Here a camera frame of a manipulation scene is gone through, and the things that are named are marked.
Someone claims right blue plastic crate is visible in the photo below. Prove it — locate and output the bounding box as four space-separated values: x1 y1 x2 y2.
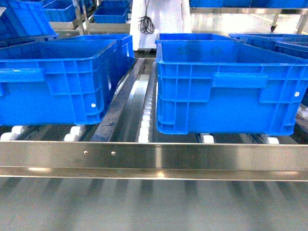
156 40 308 136

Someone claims blue plastic crate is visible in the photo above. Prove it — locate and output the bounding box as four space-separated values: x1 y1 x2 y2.
156 40 308 136
0 39 118 127

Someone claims left blue plastic crate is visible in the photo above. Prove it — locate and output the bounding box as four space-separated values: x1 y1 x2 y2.
0 39 118 127

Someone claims blue crate far background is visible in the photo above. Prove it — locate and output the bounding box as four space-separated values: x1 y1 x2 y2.
94 0 129 24

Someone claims black coiled cable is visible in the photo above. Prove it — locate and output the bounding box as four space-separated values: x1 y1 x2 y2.
138 0 156 35

